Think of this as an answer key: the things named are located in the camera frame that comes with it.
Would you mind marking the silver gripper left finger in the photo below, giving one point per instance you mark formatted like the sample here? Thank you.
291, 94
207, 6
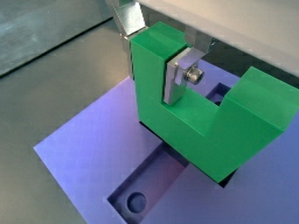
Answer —
130, 22

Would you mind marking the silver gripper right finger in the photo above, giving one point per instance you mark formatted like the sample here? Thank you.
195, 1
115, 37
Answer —
183, 66

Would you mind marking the green U-shaped block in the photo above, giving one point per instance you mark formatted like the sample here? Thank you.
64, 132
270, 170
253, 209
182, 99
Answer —
218, 136

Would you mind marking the purple board with cross slot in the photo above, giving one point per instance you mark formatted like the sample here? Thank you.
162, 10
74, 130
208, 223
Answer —
126, 177

